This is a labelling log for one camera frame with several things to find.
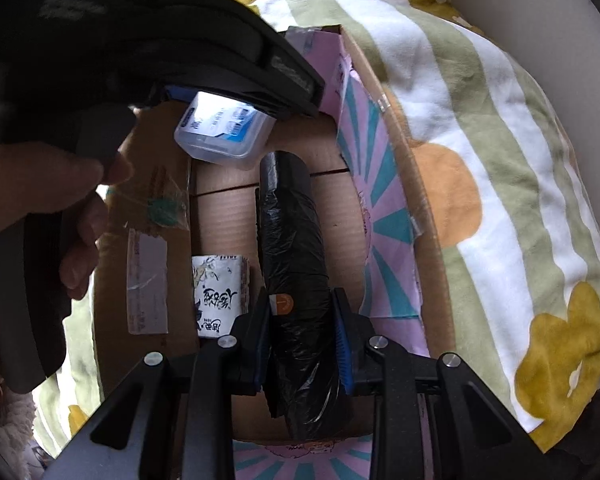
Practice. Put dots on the striped floral blanket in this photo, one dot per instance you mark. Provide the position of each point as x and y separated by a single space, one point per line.
513 228

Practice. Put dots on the white fluffy sleeve forearm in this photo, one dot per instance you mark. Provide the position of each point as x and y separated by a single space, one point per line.
17 413

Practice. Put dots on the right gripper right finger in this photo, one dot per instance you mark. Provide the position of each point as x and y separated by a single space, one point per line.
433 418

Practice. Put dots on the cardboard box with pink lining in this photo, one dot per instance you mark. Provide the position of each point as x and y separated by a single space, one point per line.
379 248

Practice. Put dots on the clear plastic swab box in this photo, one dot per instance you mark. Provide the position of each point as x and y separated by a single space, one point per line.
223 131

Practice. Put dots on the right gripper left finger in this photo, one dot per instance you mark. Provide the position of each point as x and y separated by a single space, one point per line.
172 417

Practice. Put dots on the person's left hand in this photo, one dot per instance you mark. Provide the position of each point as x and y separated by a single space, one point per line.
38 179

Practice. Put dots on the black plastic bag roll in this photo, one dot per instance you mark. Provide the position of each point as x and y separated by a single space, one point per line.
300 371

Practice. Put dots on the white patterned tissue pack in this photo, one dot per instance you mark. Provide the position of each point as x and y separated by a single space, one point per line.
221 292

